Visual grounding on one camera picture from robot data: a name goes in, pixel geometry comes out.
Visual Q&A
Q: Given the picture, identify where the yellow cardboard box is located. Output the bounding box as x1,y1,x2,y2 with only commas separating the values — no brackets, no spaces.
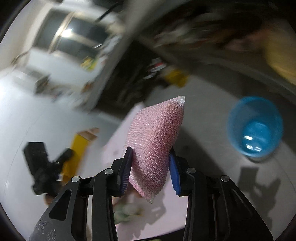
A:
62,128,99,184

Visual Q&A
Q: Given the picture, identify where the green plastic bottle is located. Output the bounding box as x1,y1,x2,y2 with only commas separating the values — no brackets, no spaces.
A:
113,203,142,225

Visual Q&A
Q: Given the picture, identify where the pink scrub sponge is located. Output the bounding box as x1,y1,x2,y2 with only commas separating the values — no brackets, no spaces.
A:
125,96,186,203

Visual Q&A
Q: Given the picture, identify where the blue trash basket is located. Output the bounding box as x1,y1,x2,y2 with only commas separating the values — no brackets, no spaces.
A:
227,96,283,159

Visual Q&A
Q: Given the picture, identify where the pink balloon tablecloth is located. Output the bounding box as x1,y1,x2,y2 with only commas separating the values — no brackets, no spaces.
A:
100,96,187,240

